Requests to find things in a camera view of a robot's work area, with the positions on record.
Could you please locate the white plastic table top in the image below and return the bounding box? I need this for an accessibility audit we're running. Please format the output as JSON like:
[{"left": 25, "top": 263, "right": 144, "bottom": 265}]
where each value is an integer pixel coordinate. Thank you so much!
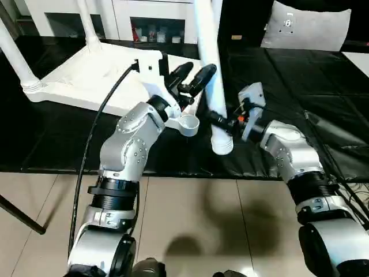
[{"left": 23, "top": 40, "right": 202, "bottom": 138}]

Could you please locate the white flat sheet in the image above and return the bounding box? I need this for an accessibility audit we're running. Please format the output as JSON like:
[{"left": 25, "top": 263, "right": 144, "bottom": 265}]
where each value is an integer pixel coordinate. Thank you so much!
[{"left": 341, "top": 51, "right": 369, "bottom": 76}]

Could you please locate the white glass-door cabinet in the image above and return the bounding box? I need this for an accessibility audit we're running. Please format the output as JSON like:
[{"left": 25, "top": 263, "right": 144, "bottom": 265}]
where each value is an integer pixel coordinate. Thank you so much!
[{"left": 23, "top": 0, "right": 199, "bottom": 44}]

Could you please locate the white plastic table leg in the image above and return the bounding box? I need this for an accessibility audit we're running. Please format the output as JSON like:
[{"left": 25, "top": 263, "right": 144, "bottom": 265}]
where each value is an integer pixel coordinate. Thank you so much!
[
  {"left": 0, "top": 22, "right": 43, "bottom": 94},
  {"left": 77, "top": 0, "right": 103, "bottom": 50},
  {"left": 193, "top": 0, "right": 235, "bottom": 156},
  {"left": 213, "top": 0, "right": 225, "bottom": 35}
]

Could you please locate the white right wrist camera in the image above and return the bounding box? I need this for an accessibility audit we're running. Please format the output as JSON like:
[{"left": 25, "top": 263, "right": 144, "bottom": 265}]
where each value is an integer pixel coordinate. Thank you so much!
[{"left": 238, "top": 82, "right": 266, "bottom": 115}]

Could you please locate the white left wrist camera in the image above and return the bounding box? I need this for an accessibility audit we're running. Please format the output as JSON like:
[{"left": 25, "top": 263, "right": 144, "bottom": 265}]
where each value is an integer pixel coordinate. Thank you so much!
[{"left": 134, "top": 50, "right": 171, "bottom": 98}]

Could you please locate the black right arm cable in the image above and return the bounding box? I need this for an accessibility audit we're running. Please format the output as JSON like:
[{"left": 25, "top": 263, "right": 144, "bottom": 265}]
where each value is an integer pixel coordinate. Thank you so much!
[{"left": 332, "top": 179, "right": 369, "bottom": 223}]

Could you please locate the black tall cabinet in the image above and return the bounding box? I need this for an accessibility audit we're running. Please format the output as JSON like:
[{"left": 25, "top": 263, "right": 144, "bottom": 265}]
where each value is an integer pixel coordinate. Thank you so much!
[{"left": 224, "top": 0, "right": 277, "bottom": 47}]

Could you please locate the black table mat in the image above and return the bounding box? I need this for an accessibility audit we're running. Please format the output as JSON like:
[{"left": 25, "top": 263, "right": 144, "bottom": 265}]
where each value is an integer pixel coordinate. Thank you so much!
[{"left": 0, "top": 33, "right": 369, "bottom": 181}]

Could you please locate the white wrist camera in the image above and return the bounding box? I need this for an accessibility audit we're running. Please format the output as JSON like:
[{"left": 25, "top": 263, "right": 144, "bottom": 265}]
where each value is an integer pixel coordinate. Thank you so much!
[
  {"left": 238, "top": 82, "right": 266, "bottom": 115},
  {"left": 134, "top": 50, "right": 171, "bottom": 98}
]

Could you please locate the light grey cushion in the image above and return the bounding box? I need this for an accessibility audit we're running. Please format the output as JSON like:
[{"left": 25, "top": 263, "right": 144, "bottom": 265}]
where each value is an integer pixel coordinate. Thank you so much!
[{"left": 261, "top": 0, "right": 352, "bottom": 51}]

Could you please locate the black robot foot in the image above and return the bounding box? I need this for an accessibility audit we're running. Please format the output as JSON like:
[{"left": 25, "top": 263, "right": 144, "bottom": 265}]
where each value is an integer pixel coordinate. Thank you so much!
[
  {"left": 213, "top": 269, "right": 247, "bottom": 277},
  {"left": 133, "top": 259, "right": 167, "bottom": 277}
]

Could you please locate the black work table leg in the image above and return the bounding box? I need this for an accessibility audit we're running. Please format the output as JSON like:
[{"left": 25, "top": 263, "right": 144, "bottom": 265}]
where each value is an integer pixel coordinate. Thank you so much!
[{"left": 0, "top": 195, "right": 47, "bottom": 235}]

